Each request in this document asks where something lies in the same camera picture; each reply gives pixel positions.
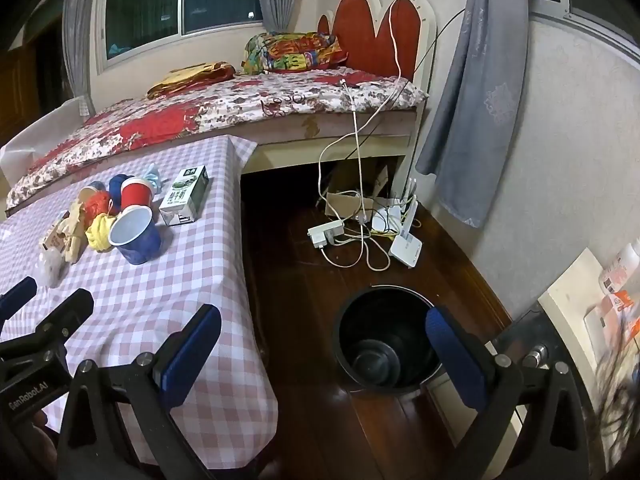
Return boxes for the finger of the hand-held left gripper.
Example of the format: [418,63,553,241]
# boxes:
[0,276,39,331]
[0,288,96,367]

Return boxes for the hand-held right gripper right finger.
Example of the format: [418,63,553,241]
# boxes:
[425,306,596,480]

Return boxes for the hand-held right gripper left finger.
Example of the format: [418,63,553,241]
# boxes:
[56,304,223,480]

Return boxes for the white wad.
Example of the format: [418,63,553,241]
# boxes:
[37,250,68,288]

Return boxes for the wooden toy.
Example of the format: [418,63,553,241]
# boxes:
[40,200,87,263]

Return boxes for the yellow yarn ball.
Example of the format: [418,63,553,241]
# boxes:
[85,212,118,253]

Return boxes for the black trash bin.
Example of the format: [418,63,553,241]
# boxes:
[332,285,446,395]

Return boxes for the plain blue cup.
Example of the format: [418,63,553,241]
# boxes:
[108,205,163,266]

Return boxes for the orange yarn ball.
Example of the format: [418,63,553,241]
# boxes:
[80,194,113,226]

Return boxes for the blue yarn ball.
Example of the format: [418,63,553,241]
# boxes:
[107,174,131,213]

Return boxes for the red paper cup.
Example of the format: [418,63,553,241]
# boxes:
[120,176,153,209]

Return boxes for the green white carton box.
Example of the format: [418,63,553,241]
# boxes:
[158,165,209,227]

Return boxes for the person's left hand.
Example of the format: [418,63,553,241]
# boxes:
[0,406,62,480]

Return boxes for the pink checkered tablecloth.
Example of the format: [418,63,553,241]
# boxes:
[0,135,279,466]

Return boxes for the flat white router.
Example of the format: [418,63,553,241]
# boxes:
[389,195,423,268]

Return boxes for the white cabinet top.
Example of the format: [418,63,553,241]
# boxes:
[537,249,640,461]

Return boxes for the upright white router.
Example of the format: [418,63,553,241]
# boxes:
[371,177,418,233]

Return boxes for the white orange paper sheet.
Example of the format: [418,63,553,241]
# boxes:
[584,290,640,366]

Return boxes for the white plastic sheet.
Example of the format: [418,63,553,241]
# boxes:
[0,97,96,181]

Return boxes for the dark blurry strands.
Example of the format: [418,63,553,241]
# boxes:
[590,310,640,471]

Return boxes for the white power strip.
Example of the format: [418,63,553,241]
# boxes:
[307,218,346,250]

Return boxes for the orange print leaflet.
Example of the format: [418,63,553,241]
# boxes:
[597,240,640,306]

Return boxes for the brown wooden door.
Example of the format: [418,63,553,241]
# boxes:
[0,35,66,133]

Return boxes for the cardboard box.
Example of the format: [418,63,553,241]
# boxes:
[327,157,396,201]

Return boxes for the long grey patterned curtain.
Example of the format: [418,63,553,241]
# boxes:
[415,0,531,228]

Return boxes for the bed with floral quilt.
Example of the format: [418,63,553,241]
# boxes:
[5,66,431,211]

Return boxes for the yellow red folded blanket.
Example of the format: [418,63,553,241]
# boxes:
[146,61,237,100]

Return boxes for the large sliding window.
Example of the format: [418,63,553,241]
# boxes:
[97,0,266,66]

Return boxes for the colourful printed pillow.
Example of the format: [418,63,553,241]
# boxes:
[243,31,348,75]

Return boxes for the red heart headboard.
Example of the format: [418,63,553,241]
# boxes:
[316,0,438,92]

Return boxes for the yellow cable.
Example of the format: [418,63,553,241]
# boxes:
[345,225,401,241]

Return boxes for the white cable with plug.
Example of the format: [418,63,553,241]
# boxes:
[340,77,371,226]

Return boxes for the black cable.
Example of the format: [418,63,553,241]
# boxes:
[350,7,468,201]

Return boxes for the long white hanging cable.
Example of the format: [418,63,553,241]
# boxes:
[317,0,416,271]

